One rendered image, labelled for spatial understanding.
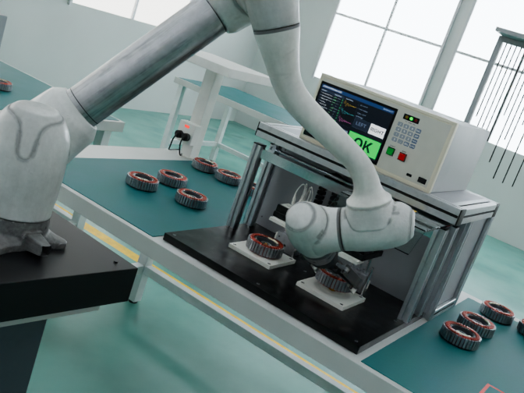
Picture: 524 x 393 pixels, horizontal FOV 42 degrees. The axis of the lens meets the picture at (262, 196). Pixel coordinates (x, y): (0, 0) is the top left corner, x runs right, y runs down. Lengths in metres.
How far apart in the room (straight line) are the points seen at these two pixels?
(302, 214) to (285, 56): 0.35
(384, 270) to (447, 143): 0.46
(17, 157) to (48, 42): 5.73
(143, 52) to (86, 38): 5.81
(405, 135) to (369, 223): 0.49
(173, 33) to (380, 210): 0.60
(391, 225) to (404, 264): 0.58
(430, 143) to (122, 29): 6.02
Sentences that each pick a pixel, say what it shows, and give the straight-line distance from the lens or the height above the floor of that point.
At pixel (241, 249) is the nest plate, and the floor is 0.78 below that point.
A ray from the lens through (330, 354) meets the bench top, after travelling 1.64.
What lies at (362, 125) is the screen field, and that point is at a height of 1.22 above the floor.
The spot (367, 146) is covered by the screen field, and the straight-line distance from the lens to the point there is 1.97.
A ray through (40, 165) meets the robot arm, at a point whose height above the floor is 1.00.
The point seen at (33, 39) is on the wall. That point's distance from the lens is 6.95.
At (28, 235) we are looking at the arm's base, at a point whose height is 0.86.
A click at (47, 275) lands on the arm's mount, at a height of 0.83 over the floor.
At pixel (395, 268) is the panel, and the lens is 2.08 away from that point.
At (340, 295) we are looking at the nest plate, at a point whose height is 0.78.
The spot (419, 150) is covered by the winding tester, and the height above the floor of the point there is 1.21.
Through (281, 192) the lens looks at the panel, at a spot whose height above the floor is 0.90.
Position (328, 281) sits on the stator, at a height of 0.82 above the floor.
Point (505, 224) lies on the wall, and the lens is 8.28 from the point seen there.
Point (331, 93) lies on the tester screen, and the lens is 2.03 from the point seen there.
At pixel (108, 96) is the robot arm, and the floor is 1.14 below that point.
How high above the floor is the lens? 1.39
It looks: 13 degrees down
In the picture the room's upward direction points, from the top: 19 degrees clockwise
